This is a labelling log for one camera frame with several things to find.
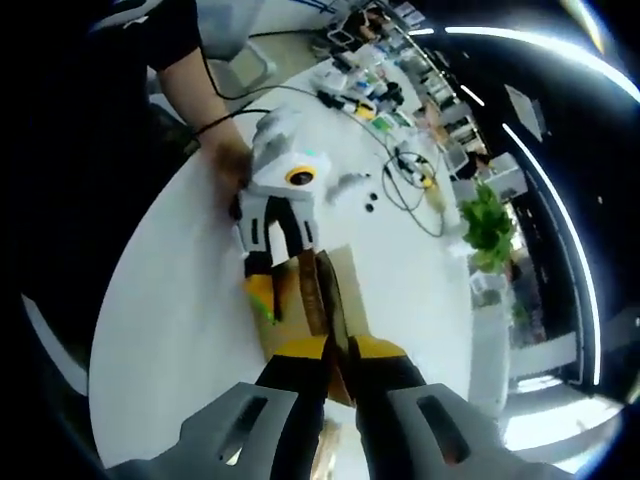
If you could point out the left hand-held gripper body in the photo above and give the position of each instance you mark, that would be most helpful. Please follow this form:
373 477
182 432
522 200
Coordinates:
280 150

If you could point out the grey office chair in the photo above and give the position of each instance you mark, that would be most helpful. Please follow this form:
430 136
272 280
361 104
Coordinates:
245 65

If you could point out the person's left hand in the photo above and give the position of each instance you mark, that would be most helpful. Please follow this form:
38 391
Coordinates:
232 162

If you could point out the green leafy plant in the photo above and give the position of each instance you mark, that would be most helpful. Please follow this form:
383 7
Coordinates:
487 225

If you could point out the small black part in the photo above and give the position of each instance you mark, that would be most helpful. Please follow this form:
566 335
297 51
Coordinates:
370 207

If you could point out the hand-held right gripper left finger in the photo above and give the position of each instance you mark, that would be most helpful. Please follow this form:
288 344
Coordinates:
295 400

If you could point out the long ceiling light strip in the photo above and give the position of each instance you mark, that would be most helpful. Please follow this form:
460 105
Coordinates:
550 47

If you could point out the gold foil mask packet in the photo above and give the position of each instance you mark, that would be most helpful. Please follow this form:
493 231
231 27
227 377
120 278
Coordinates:
335 300

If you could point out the gold mask box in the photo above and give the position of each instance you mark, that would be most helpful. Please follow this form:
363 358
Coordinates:
295 325

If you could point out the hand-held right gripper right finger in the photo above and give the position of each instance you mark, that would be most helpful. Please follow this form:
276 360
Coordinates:
385 395

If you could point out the white plant pot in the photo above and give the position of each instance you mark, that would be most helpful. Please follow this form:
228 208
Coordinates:
487 284

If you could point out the bundle of gold mask packets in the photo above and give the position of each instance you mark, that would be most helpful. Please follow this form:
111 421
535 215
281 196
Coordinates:
311 290

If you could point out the yellow tool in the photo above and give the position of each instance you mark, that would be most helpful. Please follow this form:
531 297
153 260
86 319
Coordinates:
427 181

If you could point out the ceiling air vent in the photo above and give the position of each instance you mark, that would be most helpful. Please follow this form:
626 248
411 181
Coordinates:
525 112

